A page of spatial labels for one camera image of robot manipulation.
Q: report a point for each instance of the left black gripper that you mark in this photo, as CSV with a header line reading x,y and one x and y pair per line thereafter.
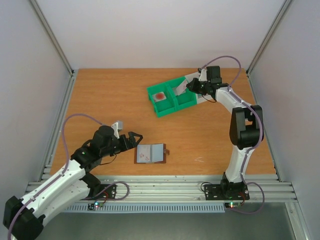
x,y
126,145

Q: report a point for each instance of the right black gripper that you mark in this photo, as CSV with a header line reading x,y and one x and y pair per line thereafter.
x,y
196,86

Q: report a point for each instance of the white card with red print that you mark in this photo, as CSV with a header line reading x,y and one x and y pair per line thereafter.
x,y
181,88

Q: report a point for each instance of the brown leather card holder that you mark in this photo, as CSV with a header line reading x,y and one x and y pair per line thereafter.
x,y
159,154

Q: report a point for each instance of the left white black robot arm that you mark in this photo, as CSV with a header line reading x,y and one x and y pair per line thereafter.
x,y
25,217

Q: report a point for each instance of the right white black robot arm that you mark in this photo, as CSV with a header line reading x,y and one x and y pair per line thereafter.
x,y
245,133

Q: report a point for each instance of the grey card with red dot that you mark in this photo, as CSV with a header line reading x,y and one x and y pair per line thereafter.
x,y
158,97

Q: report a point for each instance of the white bin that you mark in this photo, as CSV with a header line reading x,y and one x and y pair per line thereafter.
x,y
189,78

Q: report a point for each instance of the green middle bin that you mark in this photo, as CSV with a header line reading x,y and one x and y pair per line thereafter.
x,y
185,100

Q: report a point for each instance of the green bin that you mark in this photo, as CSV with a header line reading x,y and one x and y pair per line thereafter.
x,y
185,100
164,107

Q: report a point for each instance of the green left bin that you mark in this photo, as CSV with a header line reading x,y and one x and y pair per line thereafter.
x,y
164,107

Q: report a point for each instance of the left circuit board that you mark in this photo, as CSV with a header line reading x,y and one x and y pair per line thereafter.
x,y
96,205

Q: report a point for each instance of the circuit board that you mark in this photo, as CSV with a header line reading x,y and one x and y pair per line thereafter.
x,y
96,205
233,205

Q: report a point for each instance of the right circuit board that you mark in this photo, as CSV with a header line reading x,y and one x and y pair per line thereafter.
x,y
233,205

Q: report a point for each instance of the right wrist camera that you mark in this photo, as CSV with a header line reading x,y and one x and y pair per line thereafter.
x,y
202,74

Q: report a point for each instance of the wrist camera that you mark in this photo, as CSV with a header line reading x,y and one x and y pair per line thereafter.
x,y
202,74
117,127

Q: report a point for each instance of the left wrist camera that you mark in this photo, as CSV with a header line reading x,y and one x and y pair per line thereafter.
x,y
117,127

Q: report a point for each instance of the grey slotted cable duct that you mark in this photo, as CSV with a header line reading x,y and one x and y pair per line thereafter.
x,y
138,208

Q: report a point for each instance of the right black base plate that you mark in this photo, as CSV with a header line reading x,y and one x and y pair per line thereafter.
x,y
215,192

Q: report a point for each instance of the right aluminium frame post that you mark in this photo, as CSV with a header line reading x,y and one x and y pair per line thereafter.
x,y
284,8

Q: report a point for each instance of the aluminium frame post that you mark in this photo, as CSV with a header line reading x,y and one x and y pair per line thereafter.
x,y
46,26
284,8

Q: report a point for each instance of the aluminium front rail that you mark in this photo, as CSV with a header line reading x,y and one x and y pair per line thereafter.
x,y
186,188

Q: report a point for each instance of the left aluminium frame post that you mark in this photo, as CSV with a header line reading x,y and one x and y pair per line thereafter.
x,y
46,26

